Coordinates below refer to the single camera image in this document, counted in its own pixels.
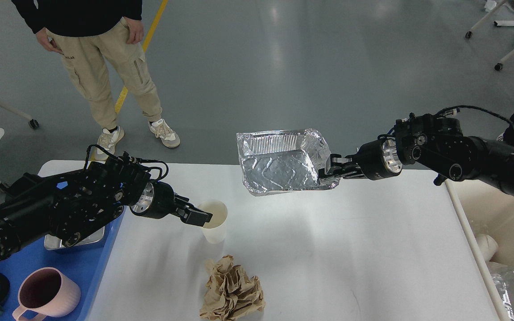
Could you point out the white chair base right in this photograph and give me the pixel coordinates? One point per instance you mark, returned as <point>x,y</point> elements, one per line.
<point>488,25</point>

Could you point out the person in beige trousers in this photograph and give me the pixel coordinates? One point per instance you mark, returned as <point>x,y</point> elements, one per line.
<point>91,34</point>

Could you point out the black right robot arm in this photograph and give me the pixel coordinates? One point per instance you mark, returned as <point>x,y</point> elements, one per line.
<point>436,142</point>

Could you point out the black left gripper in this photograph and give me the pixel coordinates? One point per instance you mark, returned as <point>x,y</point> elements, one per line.
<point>158,200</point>

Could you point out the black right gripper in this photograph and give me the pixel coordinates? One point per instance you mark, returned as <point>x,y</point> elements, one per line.
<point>375,160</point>

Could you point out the aluminium foil tray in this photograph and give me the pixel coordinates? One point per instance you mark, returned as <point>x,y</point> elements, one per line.
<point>281,161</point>

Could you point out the person's left hand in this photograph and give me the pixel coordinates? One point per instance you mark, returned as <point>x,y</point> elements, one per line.
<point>136,30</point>

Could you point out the pink ribbed mug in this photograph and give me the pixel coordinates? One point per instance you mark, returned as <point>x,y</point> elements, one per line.
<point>46,292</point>

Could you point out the beige plastic bin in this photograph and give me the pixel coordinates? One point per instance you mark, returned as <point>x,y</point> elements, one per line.
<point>483,209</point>

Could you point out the stainless steel rectangular dish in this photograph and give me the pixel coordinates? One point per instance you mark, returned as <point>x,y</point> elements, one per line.
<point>52,243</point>

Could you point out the blue plastic tray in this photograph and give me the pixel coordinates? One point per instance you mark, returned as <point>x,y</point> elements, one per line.
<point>84,266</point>

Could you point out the white paper cup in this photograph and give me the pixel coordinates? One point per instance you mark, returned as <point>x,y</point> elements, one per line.
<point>215,230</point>

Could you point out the person's right hand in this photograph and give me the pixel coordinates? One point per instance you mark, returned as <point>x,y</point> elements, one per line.
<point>46,41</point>

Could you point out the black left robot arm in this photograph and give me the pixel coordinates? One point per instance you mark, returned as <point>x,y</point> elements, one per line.
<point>71,206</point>

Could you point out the crumpled white cup in bin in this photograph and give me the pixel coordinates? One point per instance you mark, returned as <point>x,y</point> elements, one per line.
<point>487,246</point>

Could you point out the brown paper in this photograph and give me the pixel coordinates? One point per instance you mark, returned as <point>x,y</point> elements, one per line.
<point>230,292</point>

